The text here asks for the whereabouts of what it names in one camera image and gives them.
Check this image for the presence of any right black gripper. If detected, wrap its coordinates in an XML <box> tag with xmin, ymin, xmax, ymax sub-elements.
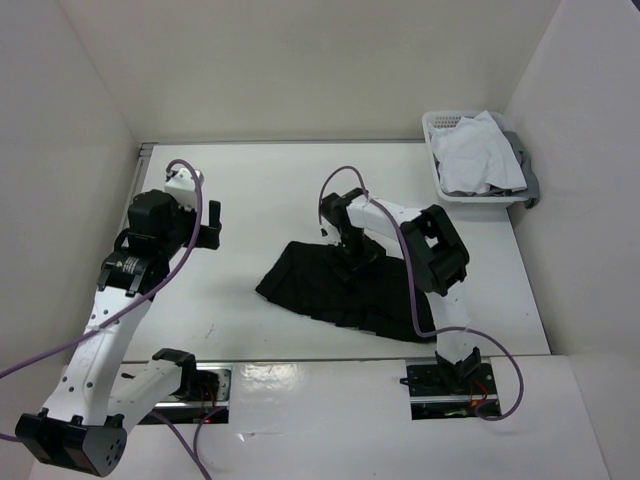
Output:
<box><xmin>322</xmin><ymin>226</ymin><xmax>387</xmax><ymax>290</ymax></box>

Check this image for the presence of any black pleated skirt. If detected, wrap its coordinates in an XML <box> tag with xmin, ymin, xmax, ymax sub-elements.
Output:
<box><xmin>256</xmin><ymin>241</ymin><xmax>429</xmax><ymax>343</ymax></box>

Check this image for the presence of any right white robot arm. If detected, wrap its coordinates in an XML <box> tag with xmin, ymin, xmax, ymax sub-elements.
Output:
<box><xmin>319</xmin><ymin>188</ymin><xmax>481</xmax><ymax>393</ymax></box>

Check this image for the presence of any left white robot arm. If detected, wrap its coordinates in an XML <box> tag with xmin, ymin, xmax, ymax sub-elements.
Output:
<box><xmin>15</xmin><ymin>187</ymin><xmax>220</xmax><ymax>477</ymax></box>

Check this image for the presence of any white laundry basket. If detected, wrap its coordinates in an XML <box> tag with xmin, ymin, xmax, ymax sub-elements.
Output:
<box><xmin>422</xmin><ymin>110</ymin><xmax>523</xmax><ymax>208</ymax></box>

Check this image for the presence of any white skirt in basket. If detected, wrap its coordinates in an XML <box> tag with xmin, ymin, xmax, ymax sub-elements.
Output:
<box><xmin>428</xmin><ymin>110</ymin><xmax>527</xmax><ymax>196</ymax></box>

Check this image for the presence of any grey skirt in basket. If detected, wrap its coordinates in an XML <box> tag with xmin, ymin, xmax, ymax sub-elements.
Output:
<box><xmin>447</xmin><ymin>131</ymin><xmax>541</xmax><ymax>209</ymax></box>

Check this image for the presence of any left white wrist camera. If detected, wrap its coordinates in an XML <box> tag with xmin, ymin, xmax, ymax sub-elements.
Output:
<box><xmin>164</xmin><ymin>167</ymin><xmax>204</xmax><ymax>211</ymax></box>

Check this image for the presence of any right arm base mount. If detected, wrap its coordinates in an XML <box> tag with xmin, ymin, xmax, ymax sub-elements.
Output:
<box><xmin>399</xmin><ymin>360</ymin><xmax>502</xmax><ymax>421</ymax></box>

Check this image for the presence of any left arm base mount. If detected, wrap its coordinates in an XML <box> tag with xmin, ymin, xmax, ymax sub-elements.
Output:
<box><xmin>119</xmin><ymin>363</ymin><xmax>235</xmax><ymax>426</ymax></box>

